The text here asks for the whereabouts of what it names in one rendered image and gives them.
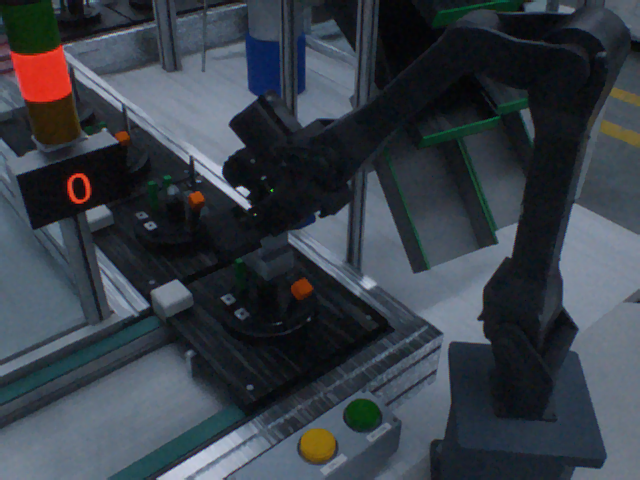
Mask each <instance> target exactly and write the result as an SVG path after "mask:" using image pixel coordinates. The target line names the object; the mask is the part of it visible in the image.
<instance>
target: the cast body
mask: <svg viewBox="0 0 640 480"><path fill-rule="evenodd" d="M262 236H263V238H262V240H261V241H259V242H261V244H262V246H263V247H262V248H259V249H257V250H255V251H253V252H251V253H248V254H246V255H243V256H241V257H240V258H241V259H242V260H243V261H245V262H246V264H247V265H248V266H249V267H250V268H252V269H253V270H254V271H255V272H256V273H258V274H259V275H261V276H262V277H263V278H264V279H266V280H267V281H268V280H270V279H272V278H274V277H276V276H278V275H280V274H282V273H284V272H286V271H288V270H290V269H292V268H293V255H292V250H291V249H290V248H289V247H287V246H286V245H287V236H286V232H285V233H283V234H281V235H279V236H276V237H274V238H273V236H272V235H271V233H270V231H269V232H267V233H265V234H263V235H262Z"/></svg>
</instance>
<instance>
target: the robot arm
mask: <svg viewBox="0 0 640 480"><path fill-rule="evenodd" d="M630 48H631V33H630V29H629V28H628V27H627V26H626V24H625V23H624V21H623V20H622V18H621V17H619V16H617V15H616V14H615V13H613V12H612V11H611V10H607V9H604V8H601V6H586V7H583V9H580V8H579V10H576V11H574V12H573V13H571V14H568V13H559V12H540V11H520V12H505V11H495V10H487V9H476V10H473V11H472V12H470V13H468V14H466V15H464V17H463V18H461V19H460V20H458V21H456V22H455V23H453V24H452V25H450V26H449V27H448V28H447V29H446V31H445V33H444V34H443V36H442V37H440V38H439V39H438V41H437V42H436V43H434V44H433V45H432V46H431V47H429V48H428V49H427V50H426V51H424V52H423V53H422V54H421V55H420V57H419V58H418V59H417V60H415V61H414V62H413V63H412V64H411V65H410V66H409V67H408V68H406V69H405V70H404V71H403V72H402V73H401V74H400V75H399V76H398V77H396V78H394V79H393V80H392V81H391V82H390V83H389V84H388V85H386V86H385V87H384V88H383V89H382V90H381V91H380V93H379V94H377V95H376V96H375V97H374V98H373V99H372V100H371V101H370V102H368V103H365V104H363V105H361V106H359V107H357V108H355V109H353V110H351V111H350V112H348V113H346V114H344V115H343V116H341V117H340V118H338V119H333V118H317V119H315V120H314V121H312V122H310V123H309V124H307V125H306V126H304V127H303V126H302V124H301V123H300V122H299V121H298V120H297V118H296V117H295V116H294V115H292V114H291V112H290V111H289V110H288V109H287V107H286V106H285V105H284V104H283V102H282V100H281V98H280V97H279V96H278V94H277V93H276V91H275V90H274V89H273V88H270V89H269V90H267V91H265V93H263V94H261V95H260V97H258V98H257V99H256V100H255V101H253V102H252V103H251V104H250V105H248V106H247V107H246V108H245V109H244V110H243V111H241V112H240V113H238V114H236V115H235V116H234V117H233V118H232V119H231V121H230V123H229V126H230V128H231V129H232V131H233V132H234V133H235V134H236V135H237V137H238V138H239V139H240V140H241V142H242V143H243V144H244V145H245V146H246V147H244V148H241V149H238V150H237V151H236V152H235V154H233V155H230V156H229V159H228V160H225V162H224V163H223V164H224V165H223V166H222V172H221V174H222V177H223V178H224V179H225V181H227V182H228V183H229V184H230V185H231V186H232V187H233V188H237V187H240V186H242V187H243V188H246V189H247V190H248V191H249V194H248V196H247V197H246V199H247V202H248V204H250V206H253V207H250V208H248V209H247V212H248V214H249V215H250V216H248V217H246V215H245V213H244V212H243V210H242V208H241V206H240V205H237V206H235V207H233V208H231V207H230V206H222V207H220V208H218V209H215V210H213V211H210V212H208V213H206V214H203V215H202V217H201V218H200V220H199V223H198V224H199V226H200V228H201V230H202V232H203V234H204V236H205V238H206V240H207V242H208V244H209V245H210V247H211V249H212V251H213V253H214V255H215V257H216V258H217V260H218V262H219V264H221V265H225V264H228V262H230V261H233V260H235V259H237V258H239V257H241V256H243V255H246V254H248V253H251V252H253V251H255V250H257V249H259V248H262V247H263V246H262V244H261V242H259V241H261V240H262V238H263V236H262V235H263V234H265V233H267V232H269V231H270V233H271V235H272V236H273V238H274V237H276V236H279V235H281V234H283V233H285V232H287V231H295V230H302V228H304V227H306V226H308V225H310V224H312V223H314V222H315V221H316V217H315V215H314V213H316V212H318V211H320V214H319V215H318V217H319V218H324V217H326V216H329V215H333V216H334V215H336V214H337V213H338V212H339V211H340V210H342V209H343V208H344V207H345V206H346V205H347V204H349V203H350V202H351V201H352V200H353V199H354V197H353V193H352V190H351V189H350V188H349V184H348V183H347V182H348V181H349V180H350V179H352V178H353V177H354V176H355V175H356V174H358V173H359V172H361V171H362V170H364V169H365V168H366V167H367V166H368V165H370V164H371V163H372V161H373V160H374V159H375V158H377V156H378V155H379V154H380V153H381V151H382V150H383V149H384V148H385V147H386V145H387V144H388V143H389V142H390V140H391V139H392V137H393V135H395V134H396V132H397V131H398V130H399V128H400V126H401V125H402V124H403V125H404V124H405V121H407V120H408V119H409V118H410V117H412V116H413V115H414V114H415V113H417V112H418V111H419V110H420V109H422V108H423V107H424V106H425V105H427V104H428V103H430V102H431V101H433V100H434V99H435V98H436V97H438V96H439V95H440V94H441V93H443V92H444V90H445V89H446V88H448V87H449V86H450V85H451V84H453V83H454V82H455V81H456V80H458V79H459V78H460V77H461V76H463V75H468V74H469V73H468V72H475V73H480V74H482V75H484V76H486V77H489V78H491V79H493V80H495V81H497V82H499V83H502V84H504V85H506V86H509V87H513V89H519V90H525V91H527V103H528V108H529V112H530V116H531V119H532V123H533V128H534V138H533V139H532V141H533V144H532V149H531V155H530V161H529V166H528V171H527V177H526V182H525V187H524V192H523V198H522V203H521V204H520V206H521V209H520V214H519V219H518V225H517V231H516V236H515V241H514V247H513V252H512V257H511V258H510V257H508V256H506V257H505V259H504V260H503V261H502V264H501V265H500V266H499V268H498V269H496V271H495V272H494V273H493V275H492V276H491V277H490V279H489V280H488V282H487V283H486V284H485V286H484V287H483V294H482V301H483V309H482V312H481V313H480V315H479V316H478V318H477V320H478V321H484V322H483V334H484V337H485V339H487V340H489V342H490V343H491V348H492V352H493V357H494V362H495V367H492V368H490V369H489V371H488V376H489V383H490V390H491V398H492V406H493V413H494V415H495V416H496V417H499V418H511V419H523V420H534V421H546V422H557V420H558V418H559V416H558V412H557V406H556V402H555V398H554V393H553V392H554V389H555V386H556V383H557V380H558V377H559V374H560V371H561V367H562V363H563V360H564V358H565V356H566V354H567V352H568V350H569V348H570V346H571V344H572V342H574V340H575V338H576V336H577V333H578V331H579V327H578V326H577V324H576V323H575V321H574V320H573V318H571V317H570V316H569V314H568V313H567V311H566V310H565V308H564V307H563V305H562V303H563V279H562V276H561V273H560V269H559V261H560V259H561V258H560V254H561V250H562V246H563V242H564V238H565V234H566V230H567V225H568V221H569V216H570V212H572V208H573V204H575V201H574V200H575V196H576V191H577V187H578V183H579V179H580V175H581V171H582V166H583V162H584V158H585V153H586V149H587V145H588V141H589V140H590V138H591V136H590V133H591V130H592V127H593V125H594V123H595V120H596V118H597V116H598V115H599V113H600V111H601V109H602V107H603V105H604V103H605V101H606V99H607V97H608V95H609V93H610V92H611V90H612V88H613V85H614V82H616V80H617V78H618V76H619V74H620V72H621V69H622V67H623V65H624V63H625V61H626V59H627V57H628V54H629V51H630ZM302 127H303V129H302ZM283 161H284V163H285V164H286V165H287V166H286V167H285V166H284V165H283ZM254 205H255V206H254ZM254 214H256V215H254ZM252 215H254V216H252ZM251 216H252V217H251ZM261 223H262V224H263V225H262V226H261V225H259V227H258V226H257V227H256V225H258V224H261Z"/></svg>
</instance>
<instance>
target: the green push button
mask: <svg viewBox="0 0 640 480"><path fill-rule="evenodd" d="M379 415H380V411H379V408H378V406H377V405H376V404H375V403H374V402H372V401H370V399H367V398H357V399H354V401H352V402H351V403H350V404H349V405H348V406H347V410H346V418H347V421H348V422H349V423H350V424H351V425H352V426H353V427H355V428H358V429H369V428H372V427H374V426H375V425H376V424H377V423H378V421H379Z"/></svg>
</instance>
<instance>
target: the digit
mask: <svg viewBox="0 0 640 480"><path fill-rule="evenodd" d="M52 174H53V178H54V181H55V185H56V189H57V194H58V197H59V201H60V205H61V208H62V212H63V215H66V214H69V213H72V212H74V211H77V210H80V209H84V208H86V207H89V206H92V205H95V204H97V203H100V202H103V200H102V196H101V190H100V186H99V181H98V177H97V172H96V168H95V163H94V159H93V157H90V159H87V160H84V161H80V162H77V163H74V164H71V165H67V166H64V167H61V168H58V169H55V170H52Z"/></svg>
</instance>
